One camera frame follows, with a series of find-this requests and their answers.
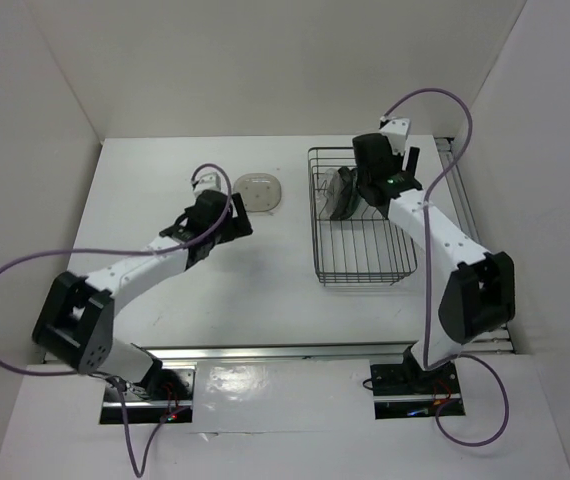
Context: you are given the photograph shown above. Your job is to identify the smoky square glass plate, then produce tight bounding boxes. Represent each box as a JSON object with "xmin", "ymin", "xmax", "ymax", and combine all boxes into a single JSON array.
[{"xmin": 233, "ymin": 173, "xmax": 282, "ymax": 213}]

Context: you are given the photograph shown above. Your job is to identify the blue floral patterned plate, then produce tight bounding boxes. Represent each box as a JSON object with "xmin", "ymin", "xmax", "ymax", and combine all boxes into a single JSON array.
[{"xmin": 345, "ymin": 173, "xmax": 362, "ymax": 219}]

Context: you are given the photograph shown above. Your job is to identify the black round plate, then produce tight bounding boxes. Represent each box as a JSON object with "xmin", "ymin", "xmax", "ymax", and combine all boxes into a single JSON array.
[{"xmin": 326, "ymin": 166, "xmax": 359, "ymax": 221}]

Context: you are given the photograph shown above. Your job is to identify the clear textured glass plate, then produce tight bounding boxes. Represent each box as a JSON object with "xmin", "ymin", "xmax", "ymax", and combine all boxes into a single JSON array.
[{"xmin": 315, "ymin": 168, "xmax": 349, "ymax": 220}]

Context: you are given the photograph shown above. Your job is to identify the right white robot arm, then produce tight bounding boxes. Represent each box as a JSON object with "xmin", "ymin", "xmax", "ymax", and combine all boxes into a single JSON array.
[{"xmin": 352, "ymin": 133, "xmax": 515, "ymax": 392}]

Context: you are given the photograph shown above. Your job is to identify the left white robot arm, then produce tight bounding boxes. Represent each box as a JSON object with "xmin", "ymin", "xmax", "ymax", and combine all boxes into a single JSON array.
[{"xmin": 32, "ymin": 190, "xmax": 253, "ymax": 399}]

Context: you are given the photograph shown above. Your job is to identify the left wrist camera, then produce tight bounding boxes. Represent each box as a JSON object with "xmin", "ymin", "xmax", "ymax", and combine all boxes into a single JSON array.
[{"xmin": 191, "ymin": 172, "xmax": 222, "ymax": 198}]

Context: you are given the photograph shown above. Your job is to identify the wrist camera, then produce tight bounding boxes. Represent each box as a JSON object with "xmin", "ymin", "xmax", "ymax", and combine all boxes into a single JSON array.
[
  {"xmin": 191, "ymin": 172, "xmax": 222, "ymax": 198},
  {"xmin": 379, "ymin": 116, "xmax": 411, "ymax": 155}
]

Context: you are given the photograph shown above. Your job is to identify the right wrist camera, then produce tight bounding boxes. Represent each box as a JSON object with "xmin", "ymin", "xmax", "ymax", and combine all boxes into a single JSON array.
[{"xmin": 379, "ymin": 116, "xmax": 411, "ymax": 155}]

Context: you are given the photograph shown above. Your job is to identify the grey wire dish rack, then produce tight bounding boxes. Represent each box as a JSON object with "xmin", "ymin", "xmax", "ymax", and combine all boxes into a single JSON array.
[{"xmin": 308, "ymin": 147, "xmax": 418, "ymax": 287}]

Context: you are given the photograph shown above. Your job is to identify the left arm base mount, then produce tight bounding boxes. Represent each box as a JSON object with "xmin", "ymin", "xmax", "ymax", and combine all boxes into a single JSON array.
[{"xmin": 122, "ymin": 364, "xmax": 196, "ymax": 425}]

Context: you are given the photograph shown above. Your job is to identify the front aluminium rail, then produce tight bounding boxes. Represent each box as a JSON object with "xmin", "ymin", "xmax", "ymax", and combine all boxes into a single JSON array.
[{"xmin": 149, "ymin": 342, "xmax": 410, "ymax": 363}]

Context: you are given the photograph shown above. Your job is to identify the aluminium rail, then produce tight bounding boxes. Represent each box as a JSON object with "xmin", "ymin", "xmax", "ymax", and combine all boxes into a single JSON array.
[
  {"xmin": 149, "ymin": 342, "xmax": 410, "ymax": 363},
  {"xmin": 434, "ymin": 136, "xmax": 515, "ymax": 355}
]

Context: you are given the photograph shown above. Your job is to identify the right side aluminium rail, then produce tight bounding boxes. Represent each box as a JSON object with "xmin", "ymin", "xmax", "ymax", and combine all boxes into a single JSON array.
[{"xmin": 434, "ymin": 136, "xmax": 515, "ymax": 355}]

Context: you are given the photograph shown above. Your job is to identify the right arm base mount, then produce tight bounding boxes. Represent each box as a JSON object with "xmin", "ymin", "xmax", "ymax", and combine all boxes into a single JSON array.
[{"xmin": 362, "ymin": 364, "xmax": 465, "ymax": 420}]

